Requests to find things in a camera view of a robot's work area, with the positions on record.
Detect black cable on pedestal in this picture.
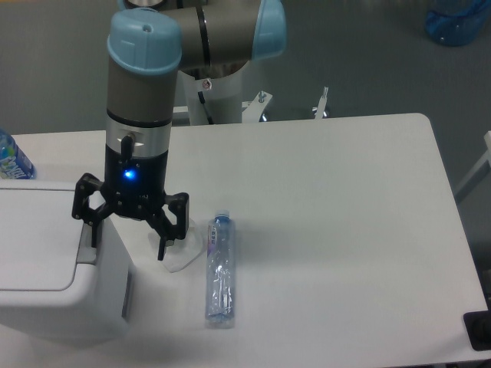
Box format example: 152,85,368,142
197,90,216,126

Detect blue labelled water bottle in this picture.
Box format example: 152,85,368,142
1,130,36,179

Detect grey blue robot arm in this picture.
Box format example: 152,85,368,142
72,1,287,260

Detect large blue water jug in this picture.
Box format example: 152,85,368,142
424,1,490,47

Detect white frame at right edge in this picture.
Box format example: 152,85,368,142
453,131,490,204

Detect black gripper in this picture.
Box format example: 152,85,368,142
71,147,189,261

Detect clear empty plastic bottle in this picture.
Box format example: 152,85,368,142
205,209,236,329

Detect black device at table corner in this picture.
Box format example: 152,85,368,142
463,310,490,351

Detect white push-lid trash can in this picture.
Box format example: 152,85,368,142
1,179,135,341

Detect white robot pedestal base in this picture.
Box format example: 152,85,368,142
173,62,329,126

